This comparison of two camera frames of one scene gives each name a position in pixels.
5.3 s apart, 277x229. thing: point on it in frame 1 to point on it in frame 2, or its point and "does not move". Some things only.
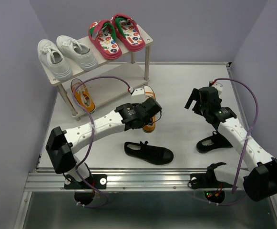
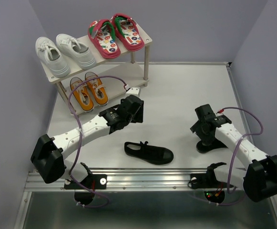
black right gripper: (195, 95) to (197, 128)
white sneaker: (80, 54) does not move
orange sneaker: (150, 93) to (99, 92)
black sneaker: (216, 141) does not move
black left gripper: (147, 121) to (139, 116)
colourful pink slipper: (104, 36) does not move
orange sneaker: (82, 95) does not move
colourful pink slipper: (128, 33) does not move
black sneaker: (155, 154) does not move
